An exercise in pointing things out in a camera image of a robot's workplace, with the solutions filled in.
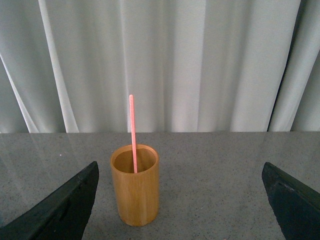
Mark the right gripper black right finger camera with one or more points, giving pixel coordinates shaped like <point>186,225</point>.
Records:
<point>295,205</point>

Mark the white pleated curtain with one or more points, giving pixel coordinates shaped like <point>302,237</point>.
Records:
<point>69,66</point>

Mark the pink chopstick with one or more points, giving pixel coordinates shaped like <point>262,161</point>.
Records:
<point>133,132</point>

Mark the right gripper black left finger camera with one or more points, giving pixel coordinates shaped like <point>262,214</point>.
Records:
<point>63,215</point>

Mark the bamboo chopstick holder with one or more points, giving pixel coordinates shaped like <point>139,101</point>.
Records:
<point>137,194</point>

